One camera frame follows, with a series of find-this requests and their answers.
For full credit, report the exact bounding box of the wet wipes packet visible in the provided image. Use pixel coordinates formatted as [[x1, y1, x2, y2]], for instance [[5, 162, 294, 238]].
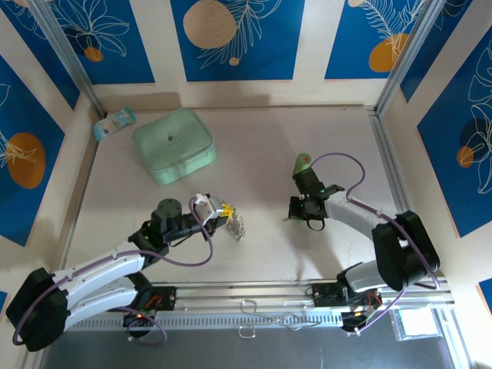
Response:
[[93, 106, 138, 141]]

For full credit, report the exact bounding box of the grey slotted cable duct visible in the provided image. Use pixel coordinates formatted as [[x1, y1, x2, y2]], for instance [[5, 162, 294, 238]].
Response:
[[57, 310, 397, 331]]

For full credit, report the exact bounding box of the silver square box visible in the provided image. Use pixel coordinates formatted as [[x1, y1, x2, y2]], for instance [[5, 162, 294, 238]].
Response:
[[391, 307, 443, 341]]

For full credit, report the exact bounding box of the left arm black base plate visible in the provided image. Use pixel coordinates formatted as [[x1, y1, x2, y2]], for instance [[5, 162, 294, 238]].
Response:
[[138, 286, 178, 313]]

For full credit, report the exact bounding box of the aluminium frame post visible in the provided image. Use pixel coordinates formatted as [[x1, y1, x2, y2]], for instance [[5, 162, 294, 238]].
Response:
[[28, 0, 107, 118], [374, 0, 443, 116]]

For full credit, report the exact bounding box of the bent metal wire hook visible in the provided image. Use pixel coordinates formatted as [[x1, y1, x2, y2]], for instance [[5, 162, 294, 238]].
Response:
[[237, 299, 322, 340]]

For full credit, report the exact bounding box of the aluminium side rail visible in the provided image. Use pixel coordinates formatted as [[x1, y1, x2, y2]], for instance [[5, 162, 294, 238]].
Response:
[[55, 111, 107, 286], [367, 107, 434, 278]]

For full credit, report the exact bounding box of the green cylindrical bottle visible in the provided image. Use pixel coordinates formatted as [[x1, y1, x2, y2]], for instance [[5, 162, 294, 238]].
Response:
[[294, 152, 313, 176]]

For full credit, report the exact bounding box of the aluminium mounting rail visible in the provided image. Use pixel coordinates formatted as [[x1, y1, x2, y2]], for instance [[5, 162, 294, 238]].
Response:
[[34, 279, 450, 320]]

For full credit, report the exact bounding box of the black controller board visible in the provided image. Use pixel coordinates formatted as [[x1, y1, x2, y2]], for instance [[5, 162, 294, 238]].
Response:
[[122, 310, 157, 328], [341, 309, 380, 334]]

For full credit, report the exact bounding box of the mint green zip pouch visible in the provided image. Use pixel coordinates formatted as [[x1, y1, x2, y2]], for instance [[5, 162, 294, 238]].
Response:
[[132, 108, 218, 186]]

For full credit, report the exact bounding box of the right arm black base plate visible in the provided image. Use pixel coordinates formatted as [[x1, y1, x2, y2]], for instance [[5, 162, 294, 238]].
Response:
[[311, 283, 381, 308]]

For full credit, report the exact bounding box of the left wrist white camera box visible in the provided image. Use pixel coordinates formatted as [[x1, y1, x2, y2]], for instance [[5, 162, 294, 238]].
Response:
[[191, 192, 226, 224]]

